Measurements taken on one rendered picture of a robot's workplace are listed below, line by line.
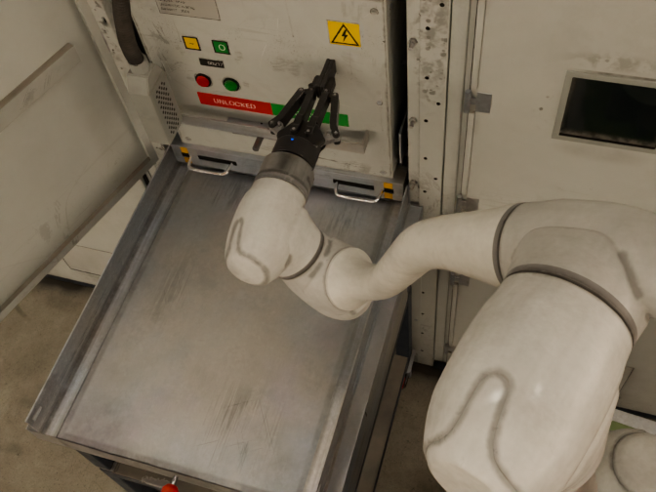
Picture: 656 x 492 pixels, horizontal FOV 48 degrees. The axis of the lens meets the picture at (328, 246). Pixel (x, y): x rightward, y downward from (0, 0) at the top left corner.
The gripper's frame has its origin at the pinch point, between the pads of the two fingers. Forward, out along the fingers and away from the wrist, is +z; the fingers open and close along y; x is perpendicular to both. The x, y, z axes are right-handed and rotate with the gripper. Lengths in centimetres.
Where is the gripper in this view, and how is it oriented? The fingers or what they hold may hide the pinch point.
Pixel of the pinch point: (326, 78)
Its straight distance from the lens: 135.0
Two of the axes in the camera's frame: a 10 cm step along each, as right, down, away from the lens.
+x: -1.0, -5.4, -8.4
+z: 2.9, -8.2, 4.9
